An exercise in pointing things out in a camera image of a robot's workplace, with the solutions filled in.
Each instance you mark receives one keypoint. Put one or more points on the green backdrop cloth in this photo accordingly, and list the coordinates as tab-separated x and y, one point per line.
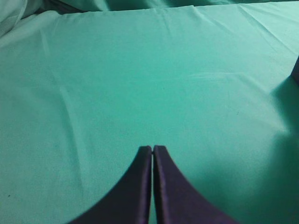
80	6

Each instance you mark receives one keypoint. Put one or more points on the green table cloth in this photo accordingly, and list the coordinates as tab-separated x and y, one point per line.
80	93

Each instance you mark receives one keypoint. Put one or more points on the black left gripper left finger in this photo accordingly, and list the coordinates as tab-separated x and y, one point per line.
128	202

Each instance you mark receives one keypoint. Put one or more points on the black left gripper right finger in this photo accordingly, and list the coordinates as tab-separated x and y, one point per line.
176	200

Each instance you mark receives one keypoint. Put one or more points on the dark object at right edge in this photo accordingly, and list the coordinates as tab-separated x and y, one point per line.
295	72

